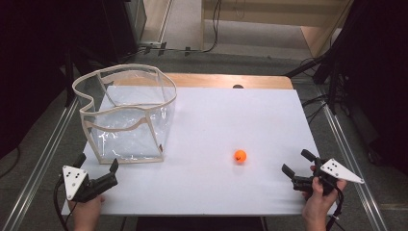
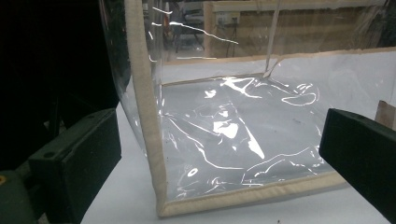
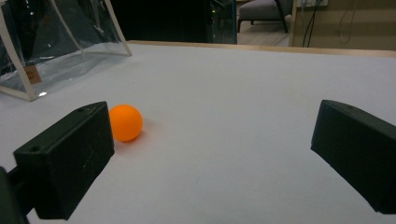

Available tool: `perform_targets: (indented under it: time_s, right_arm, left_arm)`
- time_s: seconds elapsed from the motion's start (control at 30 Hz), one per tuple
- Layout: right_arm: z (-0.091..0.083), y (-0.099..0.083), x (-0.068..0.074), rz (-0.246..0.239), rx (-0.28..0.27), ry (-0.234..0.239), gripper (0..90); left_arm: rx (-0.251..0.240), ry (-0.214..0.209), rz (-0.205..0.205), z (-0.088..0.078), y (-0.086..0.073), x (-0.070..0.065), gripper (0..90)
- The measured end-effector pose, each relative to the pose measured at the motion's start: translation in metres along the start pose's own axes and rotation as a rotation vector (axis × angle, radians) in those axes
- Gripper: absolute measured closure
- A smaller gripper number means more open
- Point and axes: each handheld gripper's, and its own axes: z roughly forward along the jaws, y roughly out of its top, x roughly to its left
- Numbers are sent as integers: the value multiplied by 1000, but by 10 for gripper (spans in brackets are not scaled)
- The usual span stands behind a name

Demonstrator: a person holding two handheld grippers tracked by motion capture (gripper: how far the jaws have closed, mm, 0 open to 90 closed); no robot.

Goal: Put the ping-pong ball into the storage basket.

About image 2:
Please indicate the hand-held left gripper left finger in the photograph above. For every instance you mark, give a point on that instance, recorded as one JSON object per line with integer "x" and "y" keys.
{"x": 84, "y": 155}

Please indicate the wooden table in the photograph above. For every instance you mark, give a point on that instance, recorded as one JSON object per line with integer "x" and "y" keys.
{"x": 311, "y": 54}

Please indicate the wooden frame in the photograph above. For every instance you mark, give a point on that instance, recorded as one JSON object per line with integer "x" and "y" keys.
{"x": 299, "y": 28}

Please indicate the white table board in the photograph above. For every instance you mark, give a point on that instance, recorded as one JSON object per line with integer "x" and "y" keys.
{"x": 130, "y": 199}

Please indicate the white power strip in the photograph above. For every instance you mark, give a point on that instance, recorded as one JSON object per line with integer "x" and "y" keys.
{"x": 227, "y": 18}

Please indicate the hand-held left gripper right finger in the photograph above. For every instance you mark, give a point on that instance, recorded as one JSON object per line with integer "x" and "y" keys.
{"x": 364, "y": 149}

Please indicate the clear plastic bag beige trim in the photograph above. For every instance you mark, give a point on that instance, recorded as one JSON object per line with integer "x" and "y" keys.
{"x": 144, "y": 93}

